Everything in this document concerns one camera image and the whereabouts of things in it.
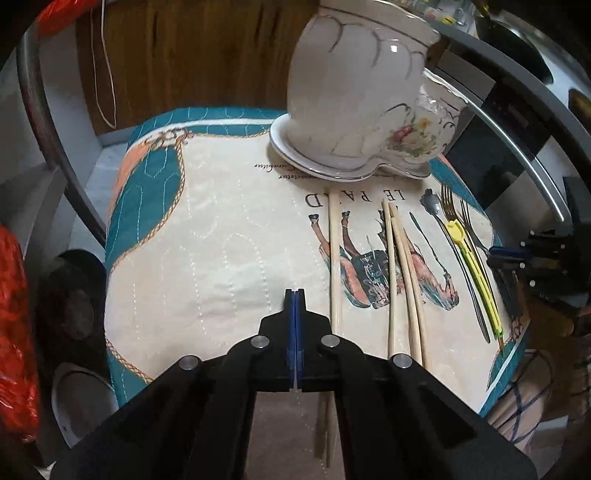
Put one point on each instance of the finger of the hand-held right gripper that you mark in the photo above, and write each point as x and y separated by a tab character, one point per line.
547	242
545	272

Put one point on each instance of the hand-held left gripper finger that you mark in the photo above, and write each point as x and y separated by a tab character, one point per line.
299	323
291	323

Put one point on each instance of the white floral ceramic utensil holder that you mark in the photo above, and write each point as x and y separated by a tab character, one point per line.
346	83

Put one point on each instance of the silver metal fork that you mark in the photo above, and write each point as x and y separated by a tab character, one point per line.
466	212

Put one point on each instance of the printed quilted mat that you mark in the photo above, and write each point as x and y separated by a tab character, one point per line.
207	240

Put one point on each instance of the black built-in oven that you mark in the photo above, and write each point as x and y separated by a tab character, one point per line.
503	124

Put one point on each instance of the small flower-shaped metal spoon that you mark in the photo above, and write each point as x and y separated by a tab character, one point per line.
427	201

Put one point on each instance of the person's plaid trouser leg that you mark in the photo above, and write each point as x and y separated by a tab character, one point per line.
521	401

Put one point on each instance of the white ceramic saucer tray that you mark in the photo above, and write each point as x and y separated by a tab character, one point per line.
295	159

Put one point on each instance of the dark slipper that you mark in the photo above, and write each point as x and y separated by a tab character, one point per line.
74	300

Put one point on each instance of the grey slipper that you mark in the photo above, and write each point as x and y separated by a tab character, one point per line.
81	406

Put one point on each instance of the wooden base cabinets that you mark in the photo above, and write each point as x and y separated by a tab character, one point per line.
207	50

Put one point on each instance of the curved metal rail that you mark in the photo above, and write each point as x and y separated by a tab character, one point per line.
521	152
46	138

